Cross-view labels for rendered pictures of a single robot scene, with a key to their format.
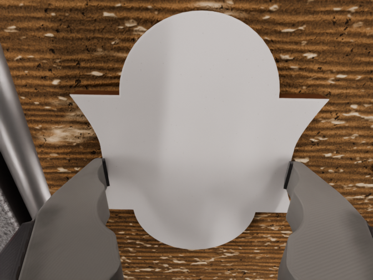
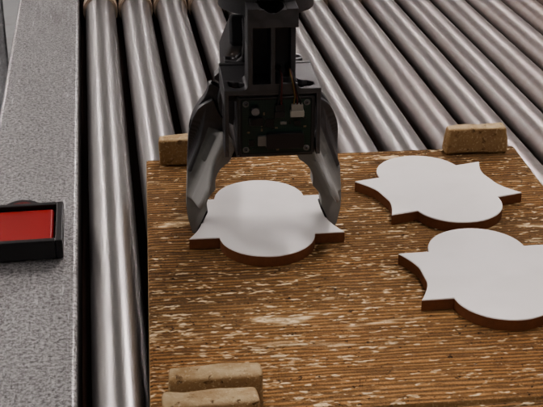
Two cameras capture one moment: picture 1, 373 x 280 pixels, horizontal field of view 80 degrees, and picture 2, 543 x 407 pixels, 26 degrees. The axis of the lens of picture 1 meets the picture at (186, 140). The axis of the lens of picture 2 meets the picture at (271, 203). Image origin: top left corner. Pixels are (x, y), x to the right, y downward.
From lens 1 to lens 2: 0.99 m
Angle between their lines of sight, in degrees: 92
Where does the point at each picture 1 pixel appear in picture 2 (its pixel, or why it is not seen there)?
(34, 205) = (113, 285)
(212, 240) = (287, 249)
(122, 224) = (206, 262)
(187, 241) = (265, 250)
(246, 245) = (325, 267)
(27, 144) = (126, 255)
